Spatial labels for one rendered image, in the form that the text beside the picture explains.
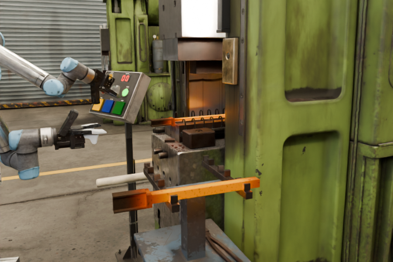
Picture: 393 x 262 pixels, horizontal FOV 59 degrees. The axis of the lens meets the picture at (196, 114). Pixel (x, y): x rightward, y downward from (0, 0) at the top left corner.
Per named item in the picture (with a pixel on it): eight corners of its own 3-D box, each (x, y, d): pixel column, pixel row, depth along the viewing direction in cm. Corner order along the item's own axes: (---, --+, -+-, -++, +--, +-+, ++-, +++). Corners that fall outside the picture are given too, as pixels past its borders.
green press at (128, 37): (107, 129, 605) (97, -47, 554) (97, 117, 716) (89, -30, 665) (219, 119, 689) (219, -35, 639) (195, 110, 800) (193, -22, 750)
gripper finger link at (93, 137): (107, 143, 139) (86, 142, 141) (106, 128, 138) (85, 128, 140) (103, 145, 136) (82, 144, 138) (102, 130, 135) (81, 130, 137)
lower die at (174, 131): (179, 142, 152) (179, 123, 150) (164, 133, 170) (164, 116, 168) (259, 133, 168) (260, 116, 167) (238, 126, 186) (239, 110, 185)
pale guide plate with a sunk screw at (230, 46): (233, 84, 128) (233, 37, 125) (221, 82, 136) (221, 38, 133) (238, 84, 129) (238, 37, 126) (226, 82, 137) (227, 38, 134)
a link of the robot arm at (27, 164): (30, 171, 144) (27, 145, 142) (44, 176, 137) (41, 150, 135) (10, 176, 138) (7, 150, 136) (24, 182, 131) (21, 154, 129)
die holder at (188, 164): (179, 256, 144) (178, 152, 136) (153, 217, 178) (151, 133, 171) (289, 228, 166) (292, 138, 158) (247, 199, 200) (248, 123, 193)
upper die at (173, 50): (178, 61, 146) (177, 37, 144) (162, 60, 164) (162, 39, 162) (261, 59, 162) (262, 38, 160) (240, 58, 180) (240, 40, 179)
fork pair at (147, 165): (148, 173, 109) (147, 167, 109) (144, 168, 114) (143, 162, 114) (214, 164, 117) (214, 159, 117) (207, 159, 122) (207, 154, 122)
